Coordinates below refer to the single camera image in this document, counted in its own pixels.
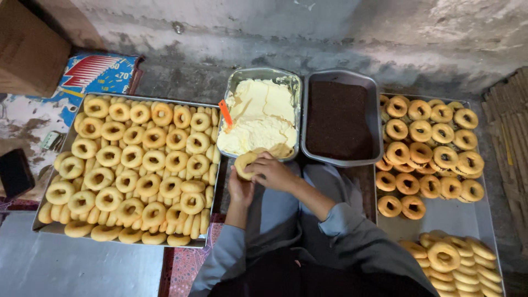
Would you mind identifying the brown cardboard box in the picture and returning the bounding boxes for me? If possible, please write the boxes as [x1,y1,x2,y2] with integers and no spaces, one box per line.
[0,0,72,99]

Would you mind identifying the person's grey clothed body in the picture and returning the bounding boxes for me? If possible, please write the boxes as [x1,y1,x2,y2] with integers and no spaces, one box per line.
[189,162,439,297]

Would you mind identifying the orange plastic spatula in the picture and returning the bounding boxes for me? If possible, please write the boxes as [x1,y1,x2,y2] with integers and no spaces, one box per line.
[218,99,234,129]

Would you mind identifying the single ring biscuit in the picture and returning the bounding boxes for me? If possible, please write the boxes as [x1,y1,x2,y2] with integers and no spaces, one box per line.
[234,151,260,181]

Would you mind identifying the person's left hand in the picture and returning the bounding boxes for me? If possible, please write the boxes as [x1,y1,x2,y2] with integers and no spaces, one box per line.
[228,165,256,208]

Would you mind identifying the person's right hand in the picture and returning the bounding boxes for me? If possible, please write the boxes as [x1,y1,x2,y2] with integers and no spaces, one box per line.
[245,151,300,193]

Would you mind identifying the heap of stacked ring biscuits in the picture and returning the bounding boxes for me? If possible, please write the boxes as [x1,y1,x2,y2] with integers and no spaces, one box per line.
[399,232,504,297]

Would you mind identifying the metal pan with sprinkles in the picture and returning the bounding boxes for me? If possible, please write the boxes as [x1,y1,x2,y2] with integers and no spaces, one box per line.
[301,69,384,168]

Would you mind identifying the rows of filled ring biscuits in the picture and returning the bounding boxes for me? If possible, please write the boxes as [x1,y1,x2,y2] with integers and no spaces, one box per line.
[375,95,486,220]

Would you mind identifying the yellow butter cream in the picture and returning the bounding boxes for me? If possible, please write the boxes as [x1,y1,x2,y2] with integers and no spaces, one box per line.
[218,79,298,159]

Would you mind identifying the brown chocolate sprinkles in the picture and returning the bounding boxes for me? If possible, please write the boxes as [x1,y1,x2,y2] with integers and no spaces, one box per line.
[306,81,374,161]

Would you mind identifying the red patterned mat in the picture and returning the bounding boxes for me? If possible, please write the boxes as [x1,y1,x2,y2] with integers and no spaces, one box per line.
[158,214,227,297]

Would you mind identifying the pile of plain ring biscuits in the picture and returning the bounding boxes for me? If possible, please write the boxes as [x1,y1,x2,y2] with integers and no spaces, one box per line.
[38,95,221,247]

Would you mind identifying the metal pan with cream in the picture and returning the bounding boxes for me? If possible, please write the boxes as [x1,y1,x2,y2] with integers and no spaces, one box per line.
[217,67,303,162]

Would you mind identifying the small white green packet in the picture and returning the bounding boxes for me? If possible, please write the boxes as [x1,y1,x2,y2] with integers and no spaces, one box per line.
[40,131,66,152]

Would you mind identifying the long metal tray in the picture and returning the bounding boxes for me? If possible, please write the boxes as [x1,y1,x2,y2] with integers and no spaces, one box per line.
[374,93,507,297]

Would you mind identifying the black phone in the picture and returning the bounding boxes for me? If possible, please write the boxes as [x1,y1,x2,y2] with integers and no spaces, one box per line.
[0,148,36,199]

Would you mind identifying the blue printed carton sheet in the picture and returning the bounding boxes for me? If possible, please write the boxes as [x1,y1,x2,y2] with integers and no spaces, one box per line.
[0,52,144,128]

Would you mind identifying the large metal tray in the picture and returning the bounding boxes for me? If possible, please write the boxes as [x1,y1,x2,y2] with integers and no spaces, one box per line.
[32,92,222,249]

